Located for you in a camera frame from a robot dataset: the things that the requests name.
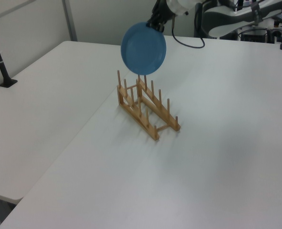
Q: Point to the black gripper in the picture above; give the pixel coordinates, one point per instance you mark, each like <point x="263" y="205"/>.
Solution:
<point x="161" y="12"/>

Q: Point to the blue round plate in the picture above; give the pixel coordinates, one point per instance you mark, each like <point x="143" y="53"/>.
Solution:
<point x="143" y="48"/>

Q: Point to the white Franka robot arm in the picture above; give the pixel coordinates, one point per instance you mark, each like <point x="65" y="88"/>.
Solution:
<point x="181" y="6"/>

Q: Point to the wooden plate rack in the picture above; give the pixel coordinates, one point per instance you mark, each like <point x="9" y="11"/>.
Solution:
<point x="143" y="107"/>

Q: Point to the grey and white machine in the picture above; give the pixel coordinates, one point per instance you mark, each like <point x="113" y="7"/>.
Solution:
<point x="226" y="21"/>

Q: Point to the black equipment box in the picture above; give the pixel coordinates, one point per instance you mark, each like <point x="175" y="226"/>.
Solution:
<point x="254" y="35"/>

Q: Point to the black pole with base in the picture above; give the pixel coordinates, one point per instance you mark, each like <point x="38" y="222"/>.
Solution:
<point x="0" y="64"/>

